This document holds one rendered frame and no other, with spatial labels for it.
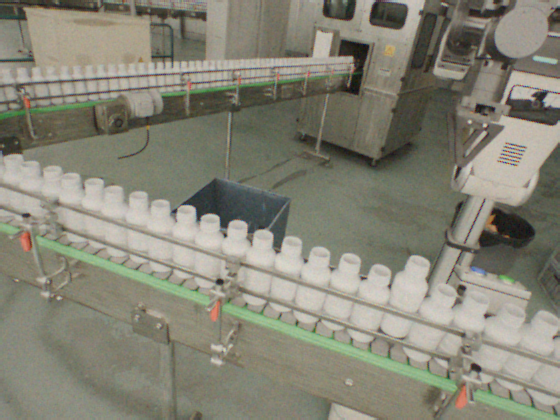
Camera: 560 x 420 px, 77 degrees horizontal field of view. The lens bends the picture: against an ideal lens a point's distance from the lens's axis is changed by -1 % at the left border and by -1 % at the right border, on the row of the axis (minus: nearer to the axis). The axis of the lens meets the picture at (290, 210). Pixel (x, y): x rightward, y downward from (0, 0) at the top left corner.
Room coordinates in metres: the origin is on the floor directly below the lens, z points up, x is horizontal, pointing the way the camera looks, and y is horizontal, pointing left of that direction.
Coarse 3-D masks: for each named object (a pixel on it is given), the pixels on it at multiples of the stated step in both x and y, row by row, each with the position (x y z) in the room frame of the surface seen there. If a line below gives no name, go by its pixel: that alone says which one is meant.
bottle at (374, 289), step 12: (372, 276) 0.51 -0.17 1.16; (384, 276) 0.53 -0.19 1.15; (360, 288) 0.52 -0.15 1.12; (372, 288) 0.51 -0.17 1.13; (384, 288) 0.51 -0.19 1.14; (372, 300) 0.49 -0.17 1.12; (384, 300) 0.50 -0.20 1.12; (360, 312) 0.50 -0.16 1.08; (372, 312) 0.49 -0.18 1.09; (360, 324) 0.50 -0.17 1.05; (372, 324) 0.49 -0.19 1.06; (360, 336) 0.49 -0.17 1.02
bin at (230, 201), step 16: (208, 192) 1.17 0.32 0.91; (224, 192) 1.21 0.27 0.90; (240, 192) 1.20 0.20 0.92; (256, 192) 1.19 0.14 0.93; (272, 192) 1.18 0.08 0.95; (176, 208) 0.96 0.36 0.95; (208, 208) 1.17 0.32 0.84; (224, 208) 1.21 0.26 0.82; (240, 208) 1.20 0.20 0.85; (256, 208) 1.18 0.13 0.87; (272, 208) 1.17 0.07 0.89; (288, 208) 1.14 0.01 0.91; (224, 224) 1.21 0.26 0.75; (256, 224) 1.18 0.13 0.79; (272, 224) 0.96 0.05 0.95; (272, 240) 0.99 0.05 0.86
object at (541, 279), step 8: (552, 264) 2.20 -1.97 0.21; (544, 272) 2.23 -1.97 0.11; (552, 272) 2.16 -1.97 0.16; (536, 280) 2.26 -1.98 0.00; (544, 280) 2.19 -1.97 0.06; (552, 280) 2.12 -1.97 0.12; (544, 288) 2.14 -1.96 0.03; (552, 288) 2.08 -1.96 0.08; (552, 296) 2.03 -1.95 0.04; (552, 304) 1.98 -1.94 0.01
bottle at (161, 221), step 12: (156, 204) 0.64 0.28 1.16; (168, 204) 0.63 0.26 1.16; (156, 216) 0.61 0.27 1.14; (168, 216) 0.62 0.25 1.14; (156, 228) 0.60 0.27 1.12; (168, 228) 0.61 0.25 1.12; (156, 240) 0.60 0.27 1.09; (156, 252) 0.60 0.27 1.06; (168, 252) 0.61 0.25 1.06; (156, 264) 0.60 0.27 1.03
